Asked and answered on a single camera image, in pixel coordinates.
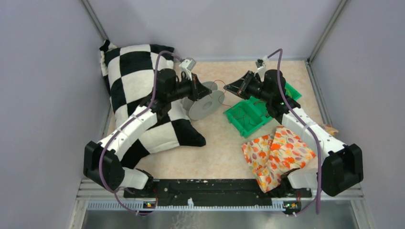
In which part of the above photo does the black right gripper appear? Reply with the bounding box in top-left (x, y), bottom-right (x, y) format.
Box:
top-left (224, 71), bottom-right (272, 103)

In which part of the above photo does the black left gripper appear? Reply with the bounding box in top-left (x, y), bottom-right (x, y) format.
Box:
top-left (168, 72), bottom-right (212, 102)

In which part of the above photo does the red wire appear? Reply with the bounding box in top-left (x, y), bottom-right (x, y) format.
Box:
top-left (205, 79), bottom-right (254, 127)

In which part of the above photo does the grey perforated cable spool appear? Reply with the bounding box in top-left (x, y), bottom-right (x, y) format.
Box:
top-left (181, 82), bottom-right (225, 121)

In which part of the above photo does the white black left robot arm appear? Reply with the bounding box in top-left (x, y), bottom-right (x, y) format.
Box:
top-left (83, 69), bottom-right (212, 197)

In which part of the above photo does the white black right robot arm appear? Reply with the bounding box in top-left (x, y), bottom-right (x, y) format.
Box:
top-left (224, 69), bottom-right (364, 197)

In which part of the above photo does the floral orange cloth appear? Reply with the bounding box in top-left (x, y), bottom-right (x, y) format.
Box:
top-left (241, 125), bottom-right (318, 193)

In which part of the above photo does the black white checkered pillow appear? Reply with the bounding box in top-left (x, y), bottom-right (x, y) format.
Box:
top-left (100, 40), bottom-right (206, 169)

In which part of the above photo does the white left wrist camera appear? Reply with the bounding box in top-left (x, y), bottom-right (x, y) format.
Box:
top-left (179, 57), bottom-right (197, 80)

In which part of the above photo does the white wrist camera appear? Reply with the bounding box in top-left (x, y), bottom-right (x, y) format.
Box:
top-left (179, 57), bottom-right (197, 80)
top-left (255, 59), bottom-right (267, 79)

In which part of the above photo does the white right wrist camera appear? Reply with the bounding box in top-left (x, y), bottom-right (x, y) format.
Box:
top-left (255, 59), bottom-right (267, 79)

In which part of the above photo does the green plastic bin with yellow wire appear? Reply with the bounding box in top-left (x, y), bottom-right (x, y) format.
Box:
top-left (285, 82), bottom-right (302, 101)

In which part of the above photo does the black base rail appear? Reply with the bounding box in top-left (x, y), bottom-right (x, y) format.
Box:
top-left (124, 179), bottom-right (312, 207)

